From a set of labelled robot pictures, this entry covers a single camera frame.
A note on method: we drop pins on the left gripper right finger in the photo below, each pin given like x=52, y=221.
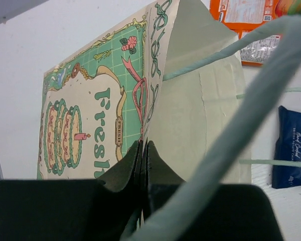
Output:
x=236, y=211

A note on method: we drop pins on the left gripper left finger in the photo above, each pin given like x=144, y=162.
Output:
x=105, y=208

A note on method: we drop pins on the blue green crisps packet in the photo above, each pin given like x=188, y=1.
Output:
x=287, y=148

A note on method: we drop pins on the green printed paper bag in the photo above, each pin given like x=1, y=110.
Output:
x=173, y=75

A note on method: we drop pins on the orange snack packet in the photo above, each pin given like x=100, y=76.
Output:
x=244, y=16

